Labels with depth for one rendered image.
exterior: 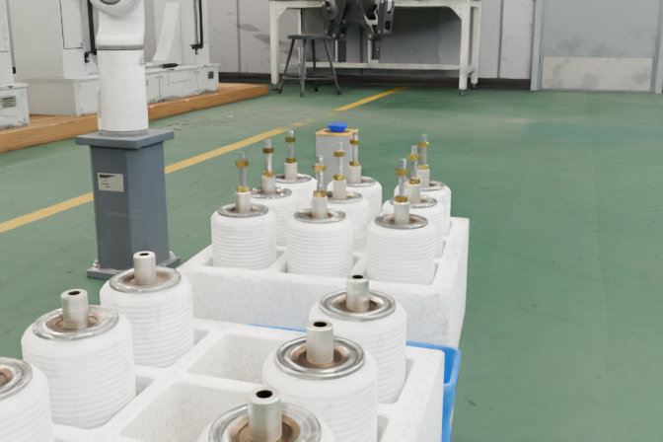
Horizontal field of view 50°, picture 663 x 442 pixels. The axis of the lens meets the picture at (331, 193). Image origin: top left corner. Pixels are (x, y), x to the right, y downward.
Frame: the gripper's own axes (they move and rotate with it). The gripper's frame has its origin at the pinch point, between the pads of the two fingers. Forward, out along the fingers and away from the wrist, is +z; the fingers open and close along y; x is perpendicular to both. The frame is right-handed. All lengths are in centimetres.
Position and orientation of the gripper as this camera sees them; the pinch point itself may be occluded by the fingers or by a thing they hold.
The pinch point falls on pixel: (356, 55)
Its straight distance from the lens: 121.8
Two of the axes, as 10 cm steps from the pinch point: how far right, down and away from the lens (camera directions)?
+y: 7.5, 1.5, -6.4
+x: 6.6, -1.7, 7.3
